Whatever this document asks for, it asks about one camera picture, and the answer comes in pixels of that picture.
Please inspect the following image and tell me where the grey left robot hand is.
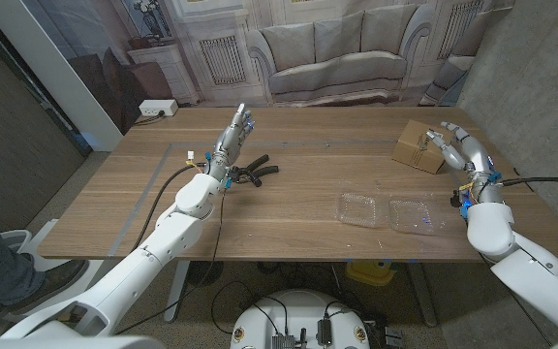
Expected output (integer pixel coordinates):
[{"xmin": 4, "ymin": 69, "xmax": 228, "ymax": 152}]
[{"xmin": 205, "ymin": 102, "xmax": 256, "ymax": 184}]

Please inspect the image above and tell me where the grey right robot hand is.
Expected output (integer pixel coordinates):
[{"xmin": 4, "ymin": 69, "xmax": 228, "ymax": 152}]
[{"xmin": 426, "ymin": 120, "xmax": 503, "ymax": 205}]

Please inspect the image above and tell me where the brown cardboard box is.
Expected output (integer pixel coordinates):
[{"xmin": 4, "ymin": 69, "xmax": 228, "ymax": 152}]
[{"xmin": 390, "ymin": 119, "xmax": 448, "ymax": 175}]

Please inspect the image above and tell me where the clear plastic clamshell container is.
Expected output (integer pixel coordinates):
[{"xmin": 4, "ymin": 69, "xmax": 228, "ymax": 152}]
[{"xmin": 335, "ymin": 192, "xmax": 448, "ymax": 238}]

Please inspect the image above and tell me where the white robot shoulder cover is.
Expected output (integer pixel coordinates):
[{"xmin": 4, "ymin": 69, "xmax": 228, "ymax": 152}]
[{"xmin": 0, "ymin": 335, "xmax": 167, "ymax": 349}]

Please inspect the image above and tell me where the black grip trainer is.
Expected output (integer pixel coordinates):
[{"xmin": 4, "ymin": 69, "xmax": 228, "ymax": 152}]
[{"xmin": 230, "ymin": 153, "xmax": 280, "ymax": 188}]

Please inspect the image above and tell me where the white power strip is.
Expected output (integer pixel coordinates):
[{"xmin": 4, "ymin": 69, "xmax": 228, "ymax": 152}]
[{"xmin": 138, "ymin": 98, "xmax": 179, "ymax": 117}]

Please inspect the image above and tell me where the black round floor disc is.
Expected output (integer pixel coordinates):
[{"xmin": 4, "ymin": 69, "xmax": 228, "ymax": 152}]
[{"xmin": 186, "ymin": 260, "xmax": 225, "ymax": 287}]

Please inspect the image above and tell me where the printed living room backdrop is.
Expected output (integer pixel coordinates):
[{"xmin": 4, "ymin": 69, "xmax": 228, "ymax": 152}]
[{"xmin": 19, "ymin": 0, "xmax": 515, "ymax": 137}]

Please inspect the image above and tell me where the white table leg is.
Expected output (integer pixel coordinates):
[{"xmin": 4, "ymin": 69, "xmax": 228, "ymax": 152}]
[
  {"xmin": 407, "ymin": 261, "xmax": 439, "ymax": 329},
  {"xmin": 163, "ymin": 260, "xmax": 192, "ymax": 324}
]

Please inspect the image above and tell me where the yellow object under table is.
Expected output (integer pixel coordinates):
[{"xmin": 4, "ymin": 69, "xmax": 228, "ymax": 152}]
[{"xmin": 345, "ymin": 260, "xmax": 396, "ymax": 287}]

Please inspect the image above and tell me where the white robot torso base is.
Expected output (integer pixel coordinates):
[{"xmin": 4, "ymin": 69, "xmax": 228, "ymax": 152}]
[{"xmin": 230, "ymin": 289, "xmax": 371, "ymax": 349}]

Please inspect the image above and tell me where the black adapter on torso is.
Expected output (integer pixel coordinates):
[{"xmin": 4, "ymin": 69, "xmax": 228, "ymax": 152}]
[{"xmin": 316, "ymin": 317, "xmax": 333, "ymax": 348}]

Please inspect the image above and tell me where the white floor platform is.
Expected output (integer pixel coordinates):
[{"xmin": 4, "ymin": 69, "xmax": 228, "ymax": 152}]
[{"xmin": 16, "ymin": 218, "xmax": 104, "ymax": 272}]

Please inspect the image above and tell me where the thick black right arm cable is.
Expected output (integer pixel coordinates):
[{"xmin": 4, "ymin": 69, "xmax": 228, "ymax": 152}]
[{"xmin": 499, "ymin": 175, "xmax": 558, "ymax": 200}]

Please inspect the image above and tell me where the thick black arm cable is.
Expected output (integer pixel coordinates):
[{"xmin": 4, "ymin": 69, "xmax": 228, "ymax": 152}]
[
  {"xmin": 499, "ymin": 175, "xmax": 558, "ymax": 200},
  {"xmin": 133, "ymin": 163, "xmax": 207, "ymax": 251}
]

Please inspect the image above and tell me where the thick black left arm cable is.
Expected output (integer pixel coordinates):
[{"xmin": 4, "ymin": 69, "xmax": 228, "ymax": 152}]
[{"xmin": 133, "ymin": 163, "xmax": 207, "ymax": 251}]

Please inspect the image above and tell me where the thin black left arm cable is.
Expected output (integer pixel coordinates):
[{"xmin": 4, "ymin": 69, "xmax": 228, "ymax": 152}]
[{"xmin": 113, "ymin": 188, "xmax": 227, "ymax": 336}]

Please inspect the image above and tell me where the black floor cable loop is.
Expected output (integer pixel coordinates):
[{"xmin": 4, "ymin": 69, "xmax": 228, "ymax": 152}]
[{"xmin": 209, "ymin": 279, "xmax": 291, "ymax": 336}]

